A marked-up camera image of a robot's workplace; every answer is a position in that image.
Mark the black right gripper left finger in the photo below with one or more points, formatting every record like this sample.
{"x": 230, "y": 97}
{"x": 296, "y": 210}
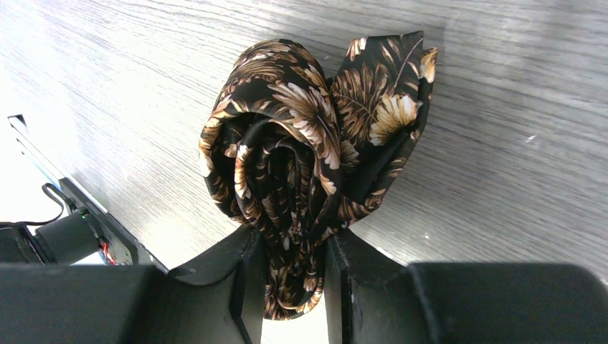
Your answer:
{"x": 217, "y": 297}

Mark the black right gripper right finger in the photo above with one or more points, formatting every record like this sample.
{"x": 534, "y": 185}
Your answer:
{"x": 370, "y": 298}

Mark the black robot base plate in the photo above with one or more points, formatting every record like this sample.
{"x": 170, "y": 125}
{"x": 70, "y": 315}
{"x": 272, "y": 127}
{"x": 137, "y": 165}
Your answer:
{"x": 119, "y": 246}

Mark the brown floral tie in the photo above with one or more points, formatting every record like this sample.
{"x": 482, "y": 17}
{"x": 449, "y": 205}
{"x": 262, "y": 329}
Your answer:
{"x": 298, "y": 156}

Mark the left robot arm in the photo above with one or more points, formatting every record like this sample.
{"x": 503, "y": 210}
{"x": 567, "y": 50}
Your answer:
{"x": 66, "y": 239}

